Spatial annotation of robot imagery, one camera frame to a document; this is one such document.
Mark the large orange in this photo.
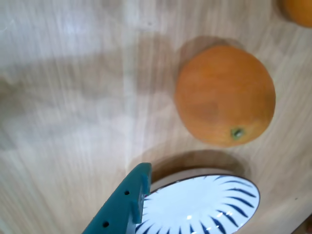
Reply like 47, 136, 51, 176
174, 45, 276, 148

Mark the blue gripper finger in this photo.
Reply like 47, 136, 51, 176
81, 162, 153, 234

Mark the small orange with green stem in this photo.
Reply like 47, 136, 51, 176
282, 0, 312, 28

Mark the white plate with blue strokes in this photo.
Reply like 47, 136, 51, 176
135, 173, 261, 234

